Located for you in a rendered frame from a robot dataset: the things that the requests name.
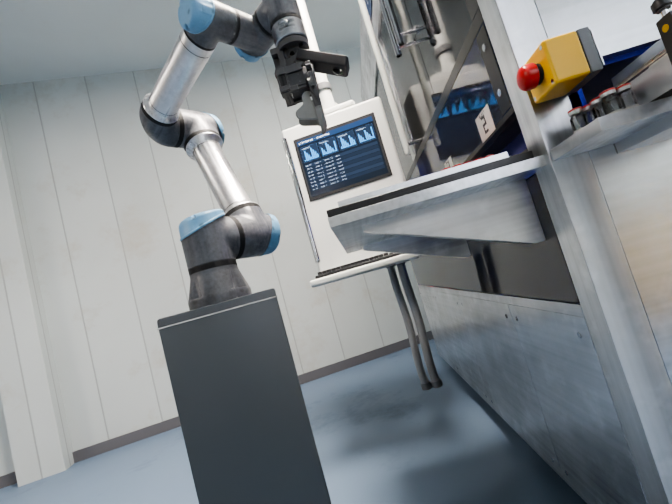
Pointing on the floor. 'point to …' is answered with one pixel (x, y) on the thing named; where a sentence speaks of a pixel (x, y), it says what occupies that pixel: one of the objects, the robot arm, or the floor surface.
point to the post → (591, 255)
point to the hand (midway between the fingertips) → (325, 126)
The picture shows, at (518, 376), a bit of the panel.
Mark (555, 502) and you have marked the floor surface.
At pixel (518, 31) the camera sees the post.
